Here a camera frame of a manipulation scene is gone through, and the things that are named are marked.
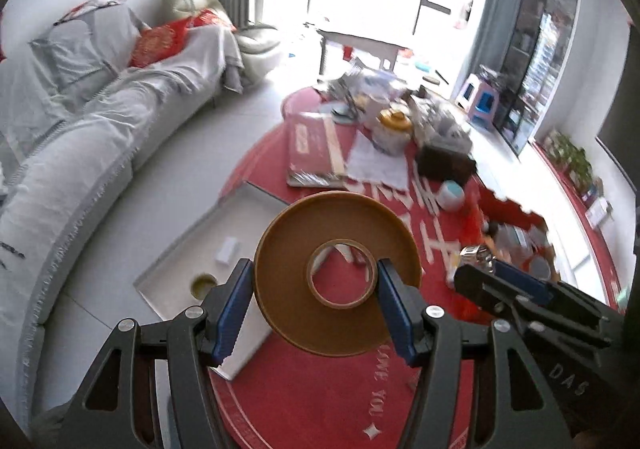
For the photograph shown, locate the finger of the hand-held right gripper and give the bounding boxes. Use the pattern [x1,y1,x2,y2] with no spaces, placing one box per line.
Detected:
[454,265,611,349]
[492,260,626,330]

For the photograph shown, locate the white cup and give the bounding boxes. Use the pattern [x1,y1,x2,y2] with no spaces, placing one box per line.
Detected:
[190,273,219,301]

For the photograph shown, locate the red booklet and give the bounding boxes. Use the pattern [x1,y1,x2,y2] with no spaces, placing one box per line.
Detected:
[286,110,348,189]

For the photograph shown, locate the green potted plants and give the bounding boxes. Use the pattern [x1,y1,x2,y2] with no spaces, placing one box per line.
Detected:
[547,129,601,190]

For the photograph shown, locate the dark wooden table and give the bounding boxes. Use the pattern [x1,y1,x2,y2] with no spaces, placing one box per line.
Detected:
[316,26,406,75]

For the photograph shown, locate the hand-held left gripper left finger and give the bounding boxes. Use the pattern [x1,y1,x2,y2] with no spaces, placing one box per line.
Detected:
[75,257,253,449]

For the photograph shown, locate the beige leather armchair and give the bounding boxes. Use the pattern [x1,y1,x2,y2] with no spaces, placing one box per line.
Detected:
[162,0,283,80]

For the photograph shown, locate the clear plastic container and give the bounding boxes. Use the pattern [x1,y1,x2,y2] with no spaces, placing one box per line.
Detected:
[497,224,533,255]

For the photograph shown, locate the pink plastic stool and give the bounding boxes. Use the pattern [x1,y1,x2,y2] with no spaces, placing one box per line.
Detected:
[455,74,493,112]

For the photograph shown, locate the black tissue box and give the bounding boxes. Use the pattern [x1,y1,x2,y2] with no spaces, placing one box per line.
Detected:
[416,139,477,186]

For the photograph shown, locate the red embroidered cushion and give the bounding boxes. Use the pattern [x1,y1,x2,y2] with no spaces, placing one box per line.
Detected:
[129,24,193,69]
[192,9,236,32]

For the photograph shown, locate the white jar yellow lid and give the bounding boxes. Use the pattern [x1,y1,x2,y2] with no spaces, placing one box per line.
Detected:
[372,108,415,156]

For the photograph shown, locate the white shallow tray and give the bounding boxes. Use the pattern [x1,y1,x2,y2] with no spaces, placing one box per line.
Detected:
[132,182,291,380]

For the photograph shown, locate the white jar teal lid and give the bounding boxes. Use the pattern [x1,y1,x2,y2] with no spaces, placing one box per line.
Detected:
[436,180,467,215]

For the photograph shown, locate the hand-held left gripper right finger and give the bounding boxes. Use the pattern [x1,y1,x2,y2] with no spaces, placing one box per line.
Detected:
[376,257,563,449]

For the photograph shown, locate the blue plastic stool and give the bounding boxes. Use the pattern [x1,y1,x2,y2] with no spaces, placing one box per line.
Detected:
[470,92,501,130]

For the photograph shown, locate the brown round spool disc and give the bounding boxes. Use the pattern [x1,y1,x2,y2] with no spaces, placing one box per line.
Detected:
[253,193,423,357]

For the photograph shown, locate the small white box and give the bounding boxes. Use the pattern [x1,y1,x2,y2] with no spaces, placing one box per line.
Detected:
[216,237,241,264]

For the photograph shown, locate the white paper sheets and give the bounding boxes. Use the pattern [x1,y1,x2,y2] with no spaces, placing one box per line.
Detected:
[346,129,413,190]

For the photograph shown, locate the red cardboard box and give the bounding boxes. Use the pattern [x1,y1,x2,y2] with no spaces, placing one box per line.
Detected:
[452,185,560,290]

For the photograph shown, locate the dark glass display cabinet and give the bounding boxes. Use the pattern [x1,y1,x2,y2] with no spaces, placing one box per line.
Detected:
[495,0,583,162]

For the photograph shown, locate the pile of plastic packaging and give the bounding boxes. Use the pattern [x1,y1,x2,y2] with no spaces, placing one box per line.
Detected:
[325,66,471,140]

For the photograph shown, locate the metal hose clamp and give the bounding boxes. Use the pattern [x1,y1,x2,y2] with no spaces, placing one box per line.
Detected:
[459,245,496,275]

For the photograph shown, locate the grey sofa cushion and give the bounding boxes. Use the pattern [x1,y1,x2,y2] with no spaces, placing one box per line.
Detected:
[30,0,146,95]

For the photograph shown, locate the grey covered sofa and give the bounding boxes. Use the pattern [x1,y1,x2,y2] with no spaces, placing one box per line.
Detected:
[0,0,246,330]

